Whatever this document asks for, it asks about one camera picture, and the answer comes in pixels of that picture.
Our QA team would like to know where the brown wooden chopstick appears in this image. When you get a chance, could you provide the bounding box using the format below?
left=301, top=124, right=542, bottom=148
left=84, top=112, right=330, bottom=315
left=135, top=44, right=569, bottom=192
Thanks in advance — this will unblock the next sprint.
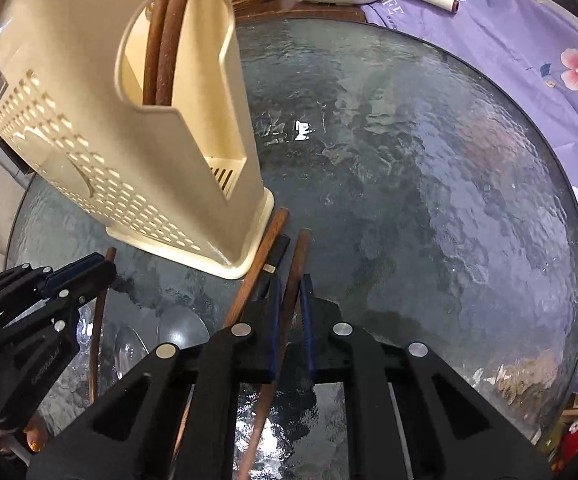
left=238, top=229, right=312, bottom=480
left=171, top=206, right=291, bottom=461
left=87, top=246, right=119, bottom=406

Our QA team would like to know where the black chopstick gold band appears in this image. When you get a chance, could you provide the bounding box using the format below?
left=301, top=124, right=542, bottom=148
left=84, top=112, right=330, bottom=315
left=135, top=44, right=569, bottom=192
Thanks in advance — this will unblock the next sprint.
left=251, top=234, right=290, bottom=300

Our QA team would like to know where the wooden handled brown spoon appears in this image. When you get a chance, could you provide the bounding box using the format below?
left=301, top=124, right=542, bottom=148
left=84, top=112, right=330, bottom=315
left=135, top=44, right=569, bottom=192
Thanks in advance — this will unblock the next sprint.
left=155, top=0, right=188, bottom=106

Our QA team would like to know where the metal spoon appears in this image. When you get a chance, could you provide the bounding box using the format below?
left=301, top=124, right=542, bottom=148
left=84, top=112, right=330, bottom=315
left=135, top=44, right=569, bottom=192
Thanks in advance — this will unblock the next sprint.
left=157, top=306, right=210, bottom=350

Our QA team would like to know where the cream plastic utensil holder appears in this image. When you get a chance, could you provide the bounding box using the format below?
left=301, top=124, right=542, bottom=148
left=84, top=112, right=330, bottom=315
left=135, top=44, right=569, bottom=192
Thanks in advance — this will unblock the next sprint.
left=0, top=0, right=274, bottom=280

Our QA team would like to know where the purple floral cloth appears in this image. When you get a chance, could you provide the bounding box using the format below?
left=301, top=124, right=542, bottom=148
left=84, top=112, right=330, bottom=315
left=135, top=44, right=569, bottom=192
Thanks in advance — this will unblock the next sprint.
left=360, top=0, right=578, bottom=396

